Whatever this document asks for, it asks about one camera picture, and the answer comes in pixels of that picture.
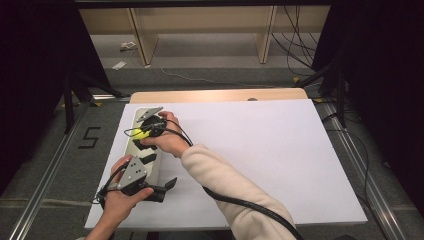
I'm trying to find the thick black sheathed cable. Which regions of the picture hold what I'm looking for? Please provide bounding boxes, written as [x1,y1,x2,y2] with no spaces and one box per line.
[123,118,305,240]

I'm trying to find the person's right hand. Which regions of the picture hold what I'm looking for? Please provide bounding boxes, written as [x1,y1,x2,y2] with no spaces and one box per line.
[139,110,191,159]

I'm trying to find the thin black cable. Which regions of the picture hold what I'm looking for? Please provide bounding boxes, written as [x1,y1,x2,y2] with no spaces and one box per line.
[93,162,129,205]

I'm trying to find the wooden table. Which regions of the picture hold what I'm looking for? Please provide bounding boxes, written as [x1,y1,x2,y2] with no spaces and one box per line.
[129,87,309,104]

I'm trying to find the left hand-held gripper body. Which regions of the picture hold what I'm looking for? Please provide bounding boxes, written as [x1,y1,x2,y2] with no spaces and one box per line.
[116,156,167,203]

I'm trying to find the black curtain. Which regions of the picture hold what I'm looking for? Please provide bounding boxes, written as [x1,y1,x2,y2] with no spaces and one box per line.
[0,0,113,198]
[311,0,424,214]

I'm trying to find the light wooden shelf unit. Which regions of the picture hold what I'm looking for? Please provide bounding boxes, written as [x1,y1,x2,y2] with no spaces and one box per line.
[79,4,332,67]

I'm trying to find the short aluminium rail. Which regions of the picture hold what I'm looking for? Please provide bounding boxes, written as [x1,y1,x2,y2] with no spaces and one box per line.
[91,94,132,102]

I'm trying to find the black frame bar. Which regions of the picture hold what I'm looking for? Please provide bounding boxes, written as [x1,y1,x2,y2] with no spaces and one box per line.
[73,0,334,8]

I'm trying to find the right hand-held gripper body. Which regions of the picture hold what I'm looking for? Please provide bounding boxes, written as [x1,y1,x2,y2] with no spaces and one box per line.
[135,106,167,138]

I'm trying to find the person's left hand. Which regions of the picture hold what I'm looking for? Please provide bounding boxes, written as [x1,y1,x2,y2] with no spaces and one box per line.
[99,154,155,224]

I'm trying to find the white rectangular tray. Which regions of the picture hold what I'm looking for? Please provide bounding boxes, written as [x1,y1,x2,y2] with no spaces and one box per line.
[124,106,163,188]

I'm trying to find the hanging black cables bundle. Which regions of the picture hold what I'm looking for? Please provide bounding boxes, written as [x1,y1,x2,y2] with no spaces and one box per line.
[270,4,319,78]

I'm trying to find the aluminium floor rail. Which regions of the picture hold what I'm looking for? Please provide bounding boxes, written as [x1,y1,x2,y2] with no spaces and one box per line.
[319,103,408,240]
[8,101,93,240]

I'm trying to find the black metal stand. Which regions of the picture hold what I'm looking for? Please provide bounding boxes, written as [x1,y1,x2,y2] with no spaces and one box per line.
[294,58,348,128]
[62,71,125,134]

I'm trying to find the white board table cover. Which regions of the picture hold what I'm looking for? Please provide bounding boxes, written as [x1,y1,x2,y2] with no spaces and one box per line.
[84,99,368,231]

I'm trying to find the white floor cable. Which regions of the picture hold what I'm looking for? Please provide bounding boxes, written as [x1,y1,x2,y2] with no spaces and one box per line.
[159,66,278,89]

